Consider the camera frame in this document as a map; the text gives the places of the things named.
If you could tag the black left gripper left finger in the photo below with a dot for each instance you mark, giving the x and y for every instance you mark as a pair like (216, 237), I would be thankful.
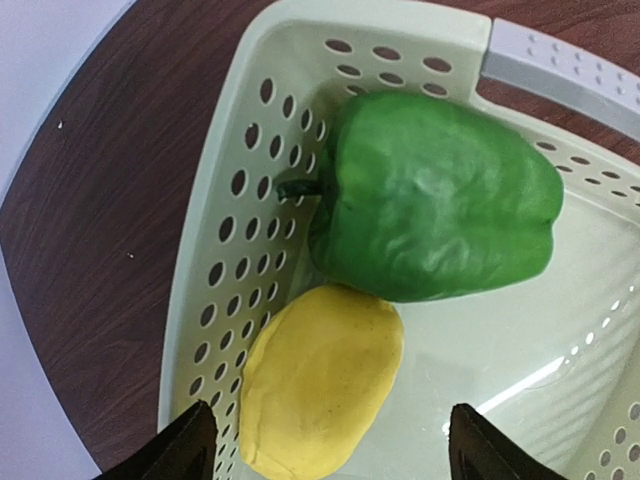
(185, 449)

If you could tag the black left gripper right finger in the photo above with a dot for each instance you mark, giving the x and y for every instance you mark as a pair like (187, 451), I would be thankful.
(479, 450)

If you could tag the yellow toy corn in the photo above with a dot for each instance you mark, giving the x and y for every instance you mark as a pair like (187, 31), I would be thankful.
(315, 380)

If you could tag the green toy bell pepper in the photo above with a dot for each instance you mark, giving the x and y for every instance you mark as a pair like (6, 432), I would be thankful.
(421, 199)

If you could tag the green plastic basket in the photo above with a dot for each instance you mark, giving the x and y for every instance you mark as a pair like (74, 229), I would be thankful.
(552, 362)

